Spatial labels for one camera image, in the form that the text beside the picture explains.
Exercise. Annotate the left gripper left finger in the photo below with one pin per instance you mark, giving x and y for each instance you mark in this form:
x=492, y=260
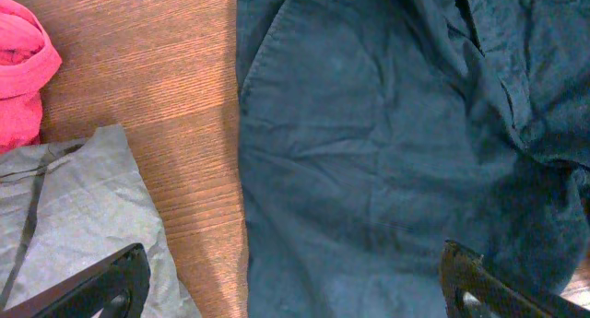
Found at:
x=116, y=286

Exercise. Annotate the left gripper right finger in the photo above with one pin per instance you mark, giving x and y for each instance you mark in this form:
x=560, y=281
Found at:
x=473, y=287

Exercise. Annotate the navy blue shorts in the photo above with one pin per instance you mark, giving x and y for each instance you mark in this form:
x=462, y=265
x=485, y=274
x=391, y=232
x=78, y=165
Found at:
x=372, y=131

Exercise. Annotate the grey folded shorts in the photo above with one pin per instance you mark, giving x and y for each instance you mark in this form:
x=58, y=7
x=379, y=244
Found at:
x=67, y=205

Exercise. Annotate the red garment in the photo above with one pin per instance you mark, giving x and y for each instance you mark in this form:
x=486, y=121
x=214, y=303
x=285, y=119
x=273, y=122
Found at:
x=28, y=62

